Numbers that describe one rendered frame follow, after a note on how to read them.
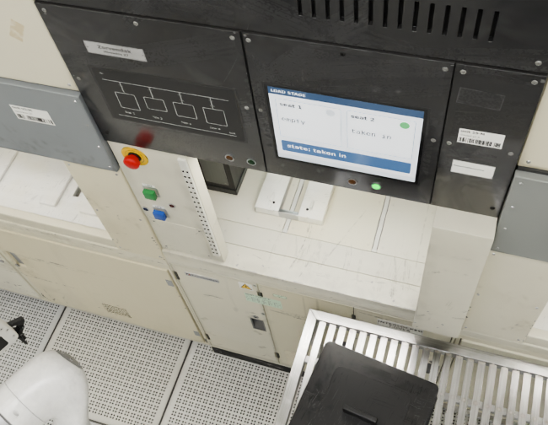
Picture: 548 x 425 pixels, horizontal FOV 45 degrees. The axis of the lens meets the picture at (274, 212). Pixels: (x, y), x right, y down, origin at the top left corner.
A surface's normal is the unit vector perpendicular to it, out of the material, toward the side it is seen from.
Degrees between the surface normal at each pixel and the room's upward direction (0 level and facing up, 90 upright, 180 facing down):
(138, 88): 90
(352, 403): 0
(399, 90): 90
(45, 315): 0
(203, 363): 0
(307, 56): 90
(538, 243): 90
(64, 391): 58
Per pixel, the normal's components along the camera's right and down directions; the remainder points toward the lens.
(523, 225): -0.29, 0.83
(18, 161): -0.11, -0.53
